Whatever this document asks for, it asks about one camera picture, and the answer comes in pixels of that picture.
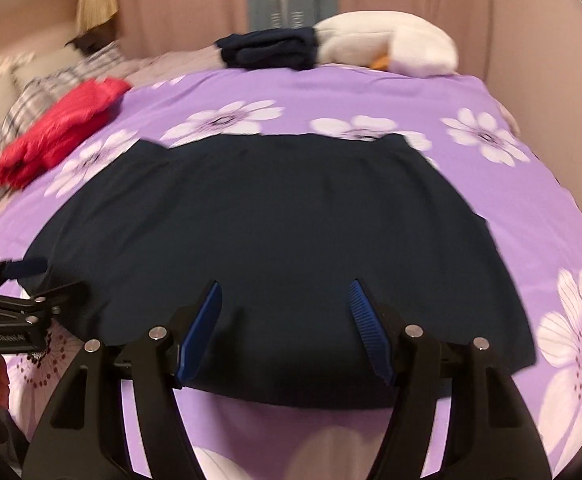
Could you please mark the pink curtain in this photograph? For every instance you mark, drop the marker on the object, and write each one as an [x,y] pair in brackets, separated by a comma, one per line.
[186,5]

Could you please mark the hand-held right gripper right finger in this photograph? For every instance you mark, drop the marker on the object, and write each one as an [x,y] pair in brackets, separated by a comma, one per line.
[371,332]

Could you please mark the folded dark navy clothes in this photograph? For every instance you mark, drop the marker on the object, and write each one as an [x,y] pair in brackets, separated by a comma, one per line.
[271,47]

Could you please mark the purple floral bedsheet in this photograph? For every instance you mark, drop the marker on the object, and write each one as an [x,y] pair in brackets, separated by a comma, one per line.
[471,210]

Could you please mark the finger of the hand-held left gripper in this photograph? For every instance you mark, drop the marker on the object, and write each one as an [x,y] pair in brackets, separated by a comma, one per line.
[41,297]
[21,267]

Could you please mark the red cloth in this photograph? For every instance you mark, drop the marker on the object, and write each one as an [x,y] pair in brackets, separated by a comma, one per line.
[66,130]

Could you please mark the dark navy shirt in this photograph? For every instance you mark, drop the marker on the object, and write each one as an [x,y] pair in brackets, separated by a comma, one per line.
[281,220]

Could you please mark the white plush toy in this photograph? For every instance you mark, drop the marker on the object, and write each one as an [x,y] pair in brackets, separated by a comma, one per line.
[401,45]

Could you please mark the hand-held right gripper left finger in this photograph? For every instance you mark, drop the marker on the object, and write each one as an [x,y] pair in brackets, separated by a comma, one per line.
[202,332]

